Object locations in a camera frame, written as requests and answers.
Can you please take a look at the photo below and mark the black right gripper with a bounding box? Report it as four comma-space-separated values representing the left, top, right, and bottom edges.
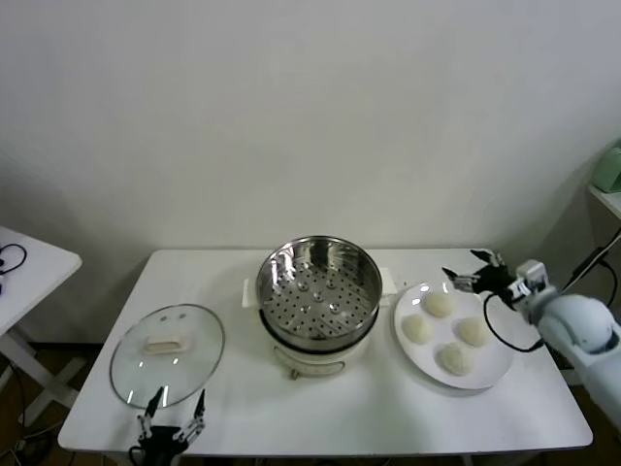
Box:
441, 248, 518, 304

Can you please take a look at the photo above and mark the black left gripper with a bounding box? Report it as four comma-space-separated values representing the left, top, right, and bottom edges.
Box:
136, 385, 208, 466

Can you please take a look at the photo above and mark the glass lid with cream handle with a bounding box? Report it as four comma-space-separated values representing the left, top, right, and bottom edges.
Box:
109, 303, 227, 410

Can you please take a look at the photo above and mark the white steamed baozi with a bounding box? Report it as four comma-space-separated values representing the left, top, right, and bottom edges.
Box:
439, 342, 475, 378
402, 314, 436, 346
455, 317, 494, 348
425, 292, 456, 319

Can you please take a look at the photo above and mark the white round plate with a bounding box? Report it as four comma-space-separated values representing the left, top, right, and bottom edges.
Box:
393, 281, 515, 391

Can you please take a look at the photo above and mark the white shelf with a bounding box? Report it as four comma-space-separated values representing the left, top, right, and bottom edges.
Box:
585, 183, 621, 256

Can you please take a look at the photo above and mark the pale green appliance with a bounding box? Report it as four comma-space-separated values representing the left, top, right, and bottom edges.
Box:
594, 138, 621, 193

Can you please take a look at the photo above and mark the white side table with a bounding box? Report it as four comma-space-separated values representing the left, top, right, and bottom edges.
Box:
0, 225, 82, 428

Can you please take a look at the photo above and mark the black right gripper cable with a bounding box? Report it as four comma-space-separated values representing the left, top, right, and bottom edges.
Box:
482, 293, 544, 351

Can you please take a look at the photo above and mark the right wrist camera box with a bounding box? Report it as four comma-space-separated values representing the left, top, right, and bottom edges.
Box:
514, 260, 552, 300

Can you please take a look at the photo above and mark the black power cable with adapter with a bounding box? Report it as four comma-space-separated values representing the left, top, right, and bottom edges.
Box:
562, 245, 617, 292

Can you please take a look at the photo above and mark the thin black cable loop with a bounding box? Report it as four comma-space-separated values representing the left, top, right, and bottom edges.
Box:
0, 244, 28, 279

